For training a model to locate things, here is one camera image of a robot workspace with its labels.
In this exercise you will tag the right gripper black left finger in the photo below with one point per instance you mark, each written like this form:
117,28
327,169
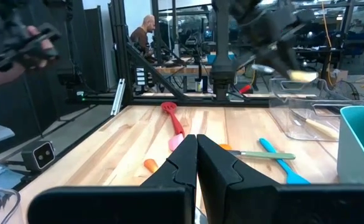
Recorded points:
175,186

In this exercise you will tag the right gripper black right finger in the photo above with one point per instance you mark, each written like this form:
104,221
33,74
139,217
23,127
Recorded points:
225,186

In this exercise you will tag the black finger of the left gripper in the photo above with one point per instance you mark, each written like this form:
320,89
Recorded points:
289,59
264,57

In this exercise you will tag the orange small silicone spatula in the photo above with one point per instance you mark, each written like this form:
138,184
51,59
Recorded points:
225,147

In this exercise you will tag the all-red slotted turner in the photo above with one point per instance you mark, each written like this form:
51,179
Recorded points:
177,124

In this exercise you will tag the teal small silicone spatula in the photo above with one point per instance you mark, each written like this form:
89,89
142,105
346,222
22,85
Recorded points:
292,178

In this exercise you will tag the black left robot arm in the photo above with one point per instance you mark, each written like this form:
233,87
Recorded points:
222,62

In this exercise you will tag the red connector plug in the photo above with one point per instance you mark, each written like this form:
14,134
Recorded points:
245,89

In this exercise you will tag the clear plastic container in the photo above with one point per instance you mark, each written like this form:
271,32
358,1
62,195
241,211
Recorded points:
281,124
1,202

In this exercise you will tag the silver aluminium bar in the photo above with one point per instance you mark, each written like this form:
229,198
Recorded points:
118,96

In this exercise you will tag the teal plastic bin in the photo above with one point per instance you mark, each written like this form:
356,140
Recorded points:
356,149

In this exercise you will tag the person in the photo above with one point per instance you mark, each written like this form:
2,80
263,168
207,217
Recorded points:
141,37

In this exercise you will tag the person's hand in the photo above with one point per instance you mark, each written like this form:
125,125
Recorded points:
41,46

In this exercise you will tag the black stereo camera box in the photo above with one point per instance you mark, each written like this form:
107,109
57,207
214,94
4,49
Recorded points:
38,155

